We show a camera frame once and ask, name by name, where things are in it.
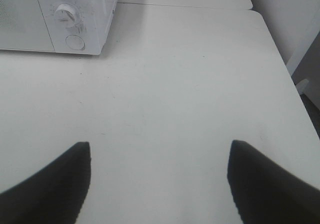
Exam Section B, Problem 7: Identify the white microwave oven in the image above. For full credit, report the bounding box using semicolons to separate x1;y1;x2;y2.
0;0;120;56

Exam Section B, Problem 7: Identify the white timer knob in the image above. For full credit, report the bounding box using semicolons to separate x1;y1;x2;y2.
54;4;79;28

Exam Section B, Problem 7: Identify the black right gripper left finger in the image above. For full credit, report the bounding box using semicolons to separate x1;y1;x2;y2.
0;142;91;223

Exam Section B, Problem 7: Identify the round door release button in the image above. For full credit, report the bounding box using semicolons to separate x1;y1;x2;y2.
65;35;85;50

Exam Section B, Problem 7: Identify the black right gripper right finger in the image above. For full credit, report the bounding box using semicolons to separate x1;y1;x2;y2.
227;140;320;223

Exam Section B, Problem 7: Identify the white microwave door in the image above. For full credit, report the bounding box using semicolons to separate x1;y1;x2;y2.
0;0;54;52

